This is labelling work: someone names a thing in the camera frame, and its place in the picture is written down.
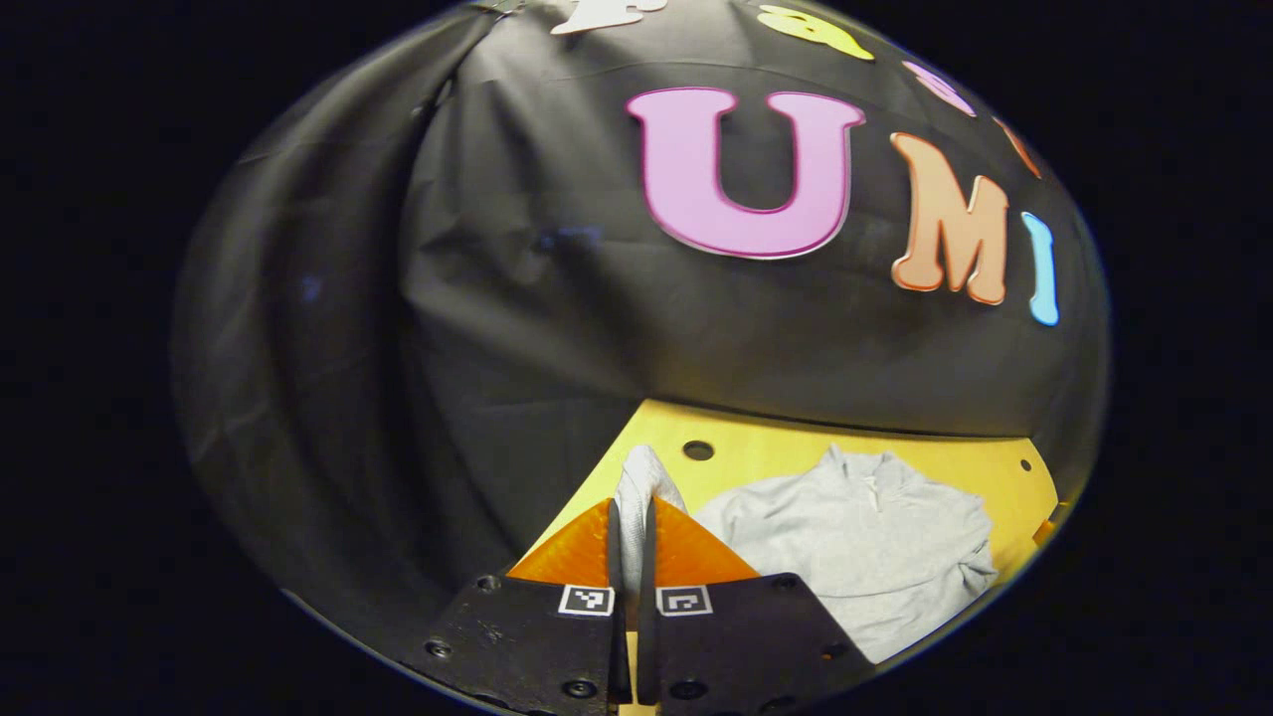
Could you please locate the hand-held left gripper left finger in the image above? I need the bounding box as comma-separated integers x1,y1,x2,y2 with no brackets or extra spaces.
403,497,634,716

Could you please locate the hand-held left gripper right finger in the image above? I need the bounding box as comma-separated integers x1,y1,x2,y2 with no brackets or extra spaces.
636,495,878,716

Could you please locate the grey sweatshirt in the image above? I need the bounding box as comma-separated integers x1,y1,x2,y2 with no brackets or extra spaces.
615,443,999,665

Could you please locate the black backdrop cloth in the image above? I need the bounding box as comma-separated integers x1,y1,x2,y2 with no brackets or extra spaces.
171,0,1110,657

